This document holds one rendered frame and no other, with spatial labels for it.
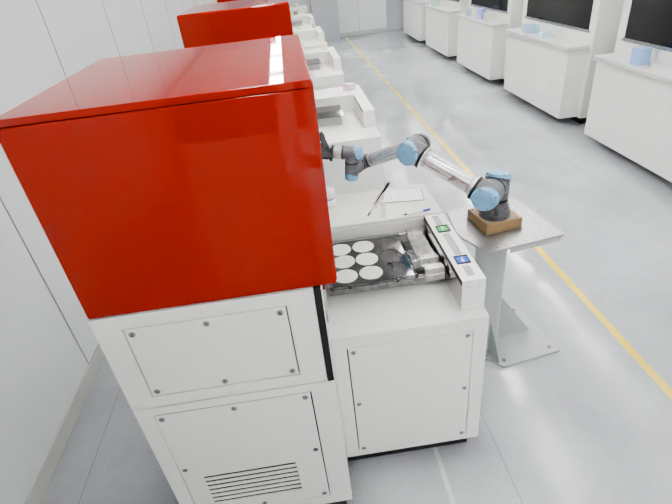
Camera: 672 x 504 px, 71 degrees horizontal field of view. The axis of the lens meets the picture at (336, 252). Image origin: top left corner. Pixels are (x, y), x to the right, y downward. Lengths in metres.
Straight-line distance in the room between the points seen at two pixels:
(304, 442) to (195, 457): 0.41
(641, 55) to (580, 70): 1.21
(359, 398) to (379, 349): 0.28
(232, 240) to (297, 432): 0.85
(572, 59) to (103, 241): 5.74
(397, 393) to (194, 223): 1.18
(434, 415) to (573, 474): 0.67
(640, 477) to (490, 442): 0.63
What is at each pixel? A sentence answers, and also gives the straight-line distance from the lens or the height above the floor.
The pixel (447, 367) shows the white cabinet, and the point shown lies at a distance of 2.05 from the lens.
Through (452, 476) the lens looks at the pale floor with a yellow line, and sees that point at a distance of 2.44.
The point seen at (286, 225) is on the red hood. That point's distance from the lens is 1.30.
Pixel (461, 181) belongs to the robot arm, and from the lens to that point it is 2.28.
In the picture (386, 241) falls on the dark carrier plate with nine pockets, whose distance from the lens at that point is 2.22.
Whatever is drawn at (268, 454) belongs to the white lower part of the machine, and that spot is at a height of 0.48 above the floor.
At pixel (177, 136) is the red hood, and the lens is 1.23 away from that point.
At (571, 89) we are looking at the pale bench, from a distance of 6.53.
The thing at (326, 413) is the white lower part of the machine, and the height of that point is 0.65.
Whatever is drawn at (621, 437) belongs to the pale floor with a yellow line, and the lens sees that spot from 2.75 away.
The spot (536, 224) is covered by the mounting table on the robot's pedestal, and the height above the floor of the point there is 0.82.
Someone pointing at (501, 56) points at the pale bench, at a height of 0.42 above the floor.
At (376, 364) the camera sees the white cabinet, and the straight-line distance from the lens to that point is 1.95.
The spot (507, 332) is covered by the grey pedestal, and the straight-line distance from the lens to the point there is 3.05.
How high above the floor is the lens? 2.06
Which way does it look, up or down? 32 degrees down
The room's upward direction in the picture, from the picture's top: 7 degrees counter-clockwise
